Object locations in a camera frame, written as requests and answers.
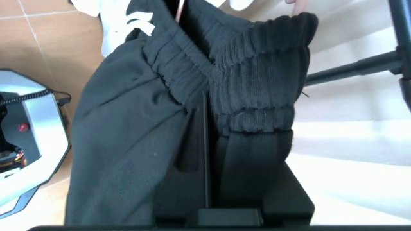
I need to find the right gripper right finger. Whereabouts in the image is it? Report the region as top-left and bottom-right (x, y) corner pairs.
(259, 161), (316, 225)

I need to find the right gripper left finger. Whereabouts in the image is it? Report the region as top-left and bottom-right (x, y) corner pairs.
(155, 91), (210, 226)

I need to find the black garment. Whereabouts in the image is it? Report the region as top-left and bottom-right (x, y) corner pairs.
(64, 0), (319, 227)

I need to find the white printed t-shirt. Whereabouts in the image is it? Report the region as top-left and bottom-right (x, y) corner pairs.
(68, 0), (258, 59)

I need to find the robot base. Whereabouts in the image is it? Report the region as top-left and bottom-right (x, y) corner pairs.
(0, 67), (73, 221)

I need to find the black clothes rack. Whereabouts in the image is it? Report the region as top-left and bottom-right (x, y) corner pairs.
(302, 0), (411, 114)

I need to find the beige curtain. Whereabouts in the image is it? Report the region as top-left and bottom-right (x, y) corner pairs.
(218, 0), (411, 225)

